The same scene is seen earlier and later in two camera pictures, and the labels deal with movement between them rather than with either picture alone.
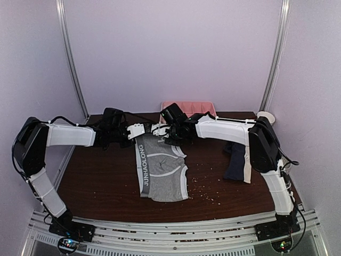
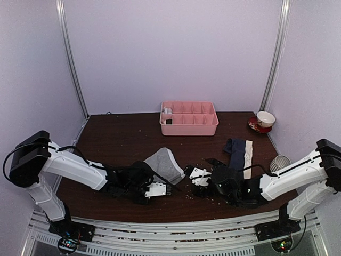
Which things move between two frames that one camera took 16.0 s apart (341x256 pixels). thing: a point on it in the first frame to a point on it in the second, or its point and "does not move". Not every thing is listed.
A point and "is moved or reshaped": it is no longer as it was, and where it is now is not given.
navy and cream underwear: (237, 161) does not move
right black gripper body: (176, 134) to (201, 192)
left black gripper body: (130, 143) to (132, 191)
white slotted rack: (213, 240) does not move
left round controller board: (67, 245) does not move
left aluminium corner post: (64, 36) does not move
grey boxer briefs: (162, 175) is moved or reshaped
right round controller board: (282, 245) does not move
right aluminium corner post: (275, 67) does not move
